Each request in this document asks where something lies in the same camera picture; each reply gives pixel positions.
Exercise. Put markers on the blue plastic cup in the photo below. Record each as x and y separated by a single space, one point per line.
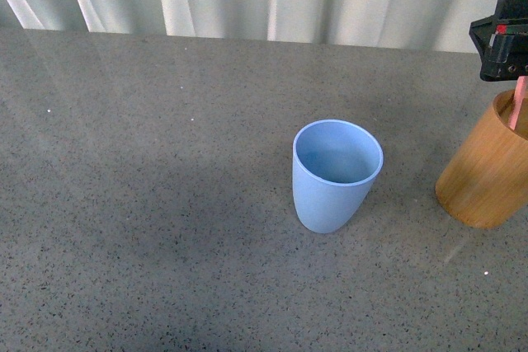
334 165

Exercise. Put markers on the pink chopstick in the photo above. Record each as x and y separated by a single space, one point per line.
517 100

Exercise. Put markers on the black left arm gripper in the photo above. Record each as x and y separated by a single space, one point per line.
501 41

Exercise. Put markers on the bamboo chopstick holder cup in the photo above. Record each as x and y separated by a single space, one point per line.
485 182

